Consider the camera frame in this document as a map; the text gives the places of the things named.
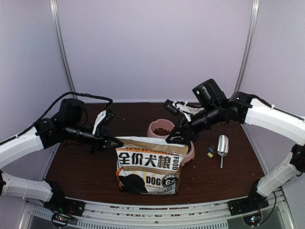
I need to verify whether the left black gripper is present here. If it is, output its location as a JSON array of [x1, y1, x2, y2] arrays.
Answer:
[[64, 121, 122, 154]]

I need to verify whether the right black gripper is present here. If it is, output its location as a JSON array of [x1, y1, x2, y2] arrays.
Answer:
[[165, 103, 222, 145]]

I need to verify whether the pink double pet bowl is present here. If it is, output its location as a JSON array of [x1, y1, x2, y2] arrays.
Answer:
[[147, 119, 195, 167]]

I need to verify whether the blue binder clip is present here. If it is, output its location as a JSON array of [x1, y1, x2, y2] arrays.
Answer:
[[208, 146, 214, 153]]

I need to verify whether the dog food bag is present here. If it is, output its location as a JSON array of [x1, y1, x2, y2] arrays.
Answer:
[[116, 136, 189, 195]]

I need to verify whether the metal food scoop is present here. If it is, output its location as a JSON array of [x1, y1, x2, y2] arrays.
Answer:
[[217, 135, 229, 169]]

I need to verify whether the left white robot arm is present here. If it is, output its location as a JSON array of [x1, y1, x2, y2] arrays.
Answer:
[[0, 98, 123, 212]]

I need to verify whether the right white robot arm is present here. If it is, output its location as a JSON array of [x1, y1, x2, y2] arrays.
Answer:
[[163, 79, 305, 211]]

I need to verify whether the brown dog kibble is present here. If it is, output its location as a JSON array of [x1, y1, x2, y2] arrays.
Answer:
[[153, 127, 170, 136]]

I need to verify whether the white patterned mug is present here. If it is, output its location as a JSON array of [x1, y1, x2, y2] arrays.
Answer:
[[188, 106, 204, 115]]

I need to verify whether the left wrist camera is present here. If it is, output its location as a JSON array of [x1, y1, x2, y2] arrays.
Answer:
[[92, 108, 117, 135]]

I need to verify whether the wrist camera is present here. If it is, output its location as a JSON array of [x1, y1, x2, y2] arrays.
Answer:
[[92, 108, 117, 135], [163, 99, 193, 122]]

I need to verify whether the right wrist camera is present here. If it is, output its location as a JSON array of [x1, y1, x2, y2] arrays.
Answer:
[[163, 99, 193, 122]]

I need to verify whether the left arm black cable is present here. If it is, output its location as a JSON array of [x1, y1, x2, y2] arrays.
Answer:
[[0, 92, 114, 144]]

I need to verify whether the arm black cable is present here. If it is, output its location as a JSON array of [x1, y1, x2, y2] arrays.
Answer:
[[252, 94, 305, 120], [0, 92, 114, 144]]

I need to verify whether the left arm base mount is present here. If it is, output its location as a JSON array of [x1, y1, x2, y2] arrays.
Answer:
[[41, 198, 85, 228]]

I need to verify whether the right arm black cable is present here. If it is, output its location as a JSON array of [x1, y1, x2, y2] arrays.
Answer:
[[252, 94, 305, 120]]

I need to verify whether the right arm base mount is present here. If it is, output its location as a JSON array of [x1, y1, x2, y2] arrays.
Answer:
[[228, 180, 269, 227]]

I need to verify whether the right aluminium frame post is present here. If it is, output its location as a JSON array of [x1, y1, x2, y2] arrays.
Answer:
[[234, 0, 260, 92]]

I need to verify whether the aluminium frame post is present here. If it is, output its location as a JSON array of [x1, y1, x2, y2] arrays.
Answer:
[[234, 0, 260, 92], [50, 0, 76, 92]]

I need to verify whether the left aluminium frame post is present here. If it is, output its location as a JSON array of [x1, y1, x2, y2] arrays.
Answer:
[[50, 0, 76, 92]]

